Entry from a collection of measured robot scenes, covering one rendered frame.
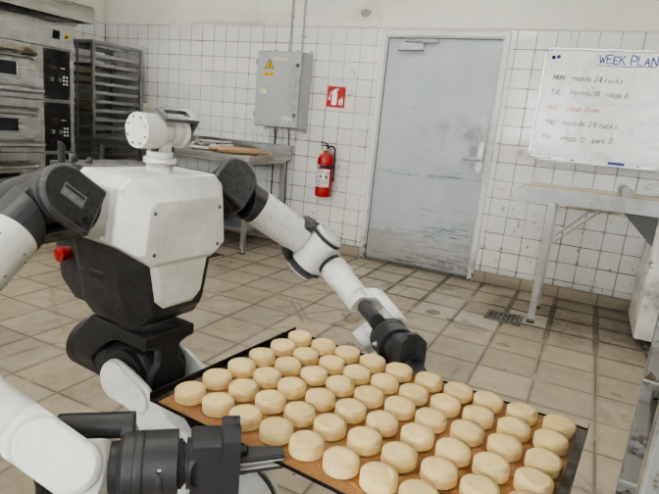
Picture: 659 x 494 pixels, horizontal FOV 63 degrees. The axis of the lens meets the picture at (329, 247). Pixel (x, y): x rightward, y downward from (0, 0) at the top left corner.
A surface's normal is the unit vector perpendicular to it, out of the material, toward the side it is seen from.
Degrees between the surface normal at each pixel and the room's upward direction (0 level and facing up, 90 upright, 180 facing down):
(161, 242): 91
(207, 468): 90
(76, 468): 51
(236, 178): 60
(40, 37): 90
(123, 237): 86
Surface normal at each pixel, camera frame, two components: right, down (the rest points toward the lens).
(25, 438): 0.22, -0.42
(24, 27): 0.89, 0.18
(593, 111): -0.44, 0.16
